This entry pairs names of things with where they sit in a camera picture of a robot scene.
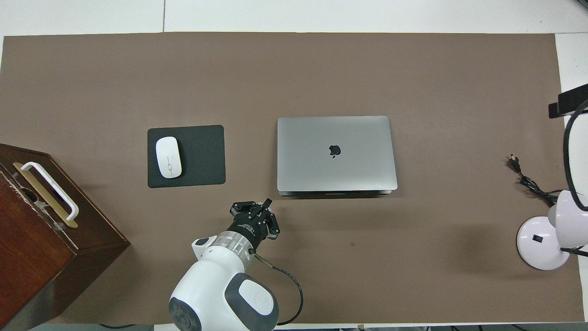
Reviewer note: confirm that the white computer mouse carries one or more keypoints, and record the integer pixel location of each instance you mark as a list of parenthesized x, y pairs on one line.
[(168, 156)]

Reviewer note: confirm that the black mouse pad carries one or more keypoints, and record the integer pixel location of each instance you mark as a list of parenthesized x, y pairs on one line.
[(202, 156)]

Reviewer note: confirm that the grey laptop with apple logo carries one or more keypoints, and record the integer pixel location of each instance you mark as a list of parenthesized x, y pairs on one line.
[(321, 165)]

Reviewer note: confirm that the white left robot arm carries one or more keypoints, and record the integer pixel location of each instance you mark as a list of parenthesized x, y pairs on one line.
[(216, 285)]

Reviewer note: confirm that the white desk lamp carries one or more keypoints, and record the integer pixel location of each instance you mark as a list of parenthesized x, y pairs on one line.
[(537, 243)]

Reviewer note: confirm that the dark brown wooden box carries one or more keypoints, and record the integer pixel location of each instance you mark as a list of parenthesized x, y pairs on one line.
[(27, 239)]

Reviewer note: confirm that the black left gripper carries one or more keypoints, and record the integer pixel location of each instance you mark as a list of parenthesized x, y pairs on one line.
[(248, 230)]

